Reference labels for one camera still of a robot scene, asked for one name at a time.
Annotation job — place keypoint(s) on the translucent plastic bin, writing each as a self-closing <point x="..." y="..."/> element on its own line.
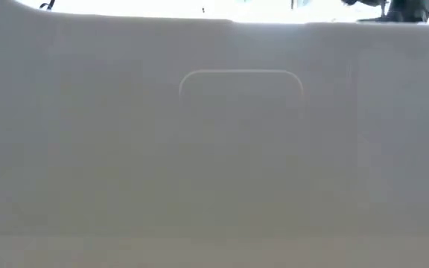
<point x="214" y="149"/>

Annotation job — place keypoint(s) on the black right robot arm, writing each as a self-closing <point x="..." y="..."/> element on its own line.
<point x="408" y="11"/>

